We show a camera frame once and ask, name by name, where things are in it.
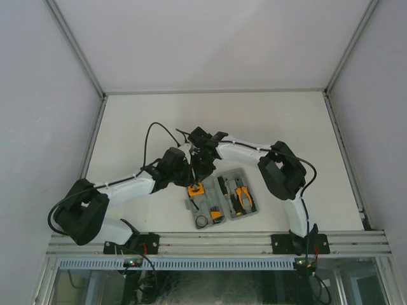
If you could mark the blue slotted cable duct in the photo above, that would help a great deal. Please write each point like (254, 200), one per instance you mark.
(179, 264)

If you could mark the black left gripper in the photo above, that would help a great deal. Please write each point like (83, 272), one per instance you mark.
(189, 170)

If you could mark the hex key set orange holder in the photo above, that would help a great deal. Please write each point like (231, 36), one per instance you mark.
(216, 214)

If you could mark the orange black handled pliers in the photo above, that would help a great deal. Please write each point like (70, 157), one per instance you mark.
(244, 197)

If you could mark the black electrical tape roll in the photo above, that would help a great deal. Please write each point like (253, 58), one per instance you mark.
(201, 221)

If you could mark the orange tape measure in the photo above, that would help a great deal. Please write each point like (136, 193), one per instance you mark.
(194, 191)

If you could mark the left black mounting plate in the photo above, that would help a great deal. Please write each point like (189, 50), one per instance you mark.
(145, 243)

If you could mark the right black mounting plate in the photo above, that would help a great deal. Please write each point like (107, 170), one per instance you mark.
(291, 244)

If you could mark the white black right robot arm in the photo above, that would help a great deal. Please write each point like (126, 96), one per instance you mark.
(285, 175)

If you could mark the black mounting plate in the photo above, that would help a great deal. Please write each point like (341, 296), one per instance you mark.
(145, 243)
(291, 244)

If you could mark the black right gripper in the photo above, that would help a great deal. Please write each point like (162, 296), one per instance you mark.
(200, 174)

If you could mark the flathead screwdriver black yellow handle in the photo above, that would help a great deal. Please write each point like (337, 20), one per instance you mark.
(235, 203)

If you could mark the grey plastic tool case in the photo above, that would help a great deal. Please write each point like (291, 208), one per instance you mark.
(213, 197)

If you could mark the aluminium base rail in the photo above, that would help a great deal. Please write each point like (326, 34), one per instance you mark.
(249, 244)

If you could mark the phillips screwdriver black yellow handle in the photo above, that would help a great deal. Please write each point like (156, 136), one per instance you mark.
(222, 186)

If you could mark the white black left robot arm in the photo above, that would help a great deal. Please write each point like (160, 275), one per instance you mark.
(81, 215)

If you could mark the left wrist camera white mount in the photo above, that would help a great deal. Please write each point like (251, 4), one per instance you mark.
(185, 148)

